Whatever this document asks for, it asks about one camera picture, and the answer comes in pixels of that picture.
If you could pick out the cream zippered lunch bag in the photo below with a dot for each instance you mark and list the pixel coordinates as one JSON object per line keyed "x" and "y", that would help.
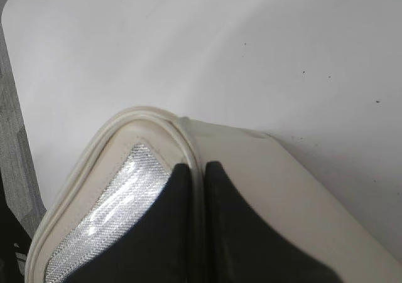
{"x": 127, "y": 164}

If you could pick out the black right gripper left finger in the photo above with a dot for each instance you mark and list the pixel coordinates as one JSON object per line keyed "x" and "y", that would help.
{"x": 154, "y": 249}

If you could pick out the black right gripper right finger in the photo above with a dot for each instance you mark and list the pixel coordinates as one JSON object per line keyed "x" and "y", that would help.
{"x": 242, "y": 246}

